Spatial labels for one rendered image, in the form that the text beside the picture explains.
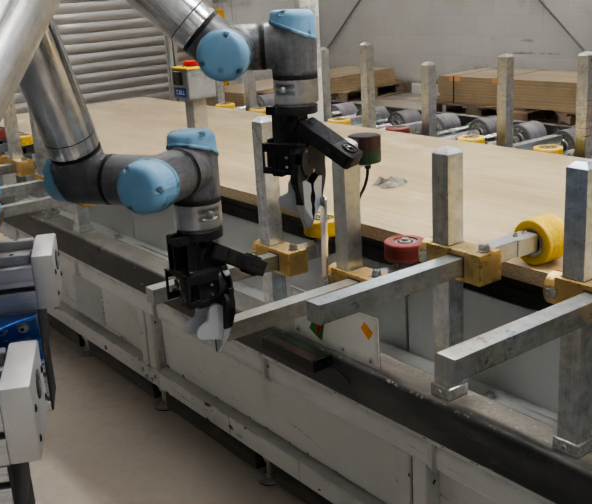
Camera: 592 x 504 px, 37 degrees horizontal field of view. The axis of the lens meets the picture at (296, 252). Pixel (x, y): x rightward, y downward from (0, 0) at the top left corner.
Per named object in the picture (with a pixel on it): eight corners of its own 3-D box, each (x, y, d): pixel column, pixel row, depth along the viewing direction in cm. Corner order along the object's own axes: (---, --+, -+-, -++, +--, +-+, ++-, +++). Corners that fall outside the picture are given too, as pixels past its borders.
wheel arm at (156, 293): (155, 310, 162) (153, 288, 161) (146, 305, 165) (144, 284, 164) (336, 256, 187) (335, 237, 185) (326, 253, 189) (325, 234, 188)
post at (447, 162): (449, 430, 148) (447, 149, 134) (434, 422, 151) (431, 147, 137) (464, 423, 150) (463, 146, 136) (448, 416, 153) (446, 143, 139)
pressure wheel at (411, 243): (405, 305, 163) (404, 246, 159) (376, 295, 169) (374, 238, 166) (436, 295, 167) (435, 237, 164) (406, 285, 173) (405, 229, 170)
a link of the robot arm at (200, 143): (151, 135, 130) (181, 125, 137) (159, 207, 133) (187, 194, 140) (198, 136, 127) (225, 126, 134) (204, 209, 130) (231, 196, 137)
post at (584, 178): (575, 485, 129) (588, 164, 114) (555, 475, 131) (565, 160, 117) (589, 476, 131) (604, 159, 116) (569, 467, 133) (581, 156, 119)
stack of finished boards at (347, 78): (395, 81, 1058) (395, 67, 1053) (244, 110, 900) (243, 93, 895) (349, 79, 1111) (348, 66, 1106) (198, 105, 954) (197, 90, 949)
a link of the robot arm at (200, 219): (205, 193, 140) (232, 201, 134) (207, 220, 142) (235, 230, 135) (163, 202, 136) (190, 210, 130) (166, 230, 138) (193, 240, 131)
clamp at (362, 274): (372, 307, 156) (371, 281, 155) (325, 290, 167) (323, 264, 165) (395, 299, 159) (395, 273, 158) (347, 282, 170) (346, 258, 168)
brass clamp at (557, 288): (623, 333, 114) (625, 297, 113) (539, 307, 125) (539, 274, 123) (650, 321, 118) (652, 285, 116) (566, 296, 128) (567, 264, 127)
